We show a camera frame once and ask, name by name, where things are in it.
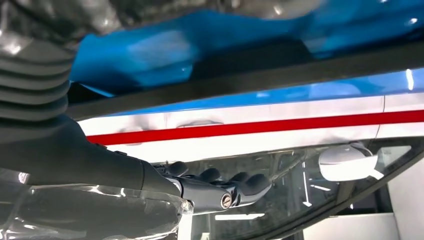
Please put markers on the blue metal shelf rack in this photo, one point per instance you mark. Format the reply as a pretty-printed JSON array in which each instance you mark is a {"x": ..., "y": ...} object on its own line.
[{"x": 149, "y": 56}]

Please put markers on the white car with red stripe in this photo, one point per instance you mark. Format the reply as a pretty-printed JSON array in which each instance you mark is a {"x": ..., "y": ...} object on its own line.
[{"x": 265, "y": 145}]

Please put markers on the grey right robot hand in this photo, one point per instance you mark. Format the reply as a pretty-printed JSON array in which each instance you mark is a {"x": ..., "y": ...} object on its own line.
[{"x": 82, "y": 159}]

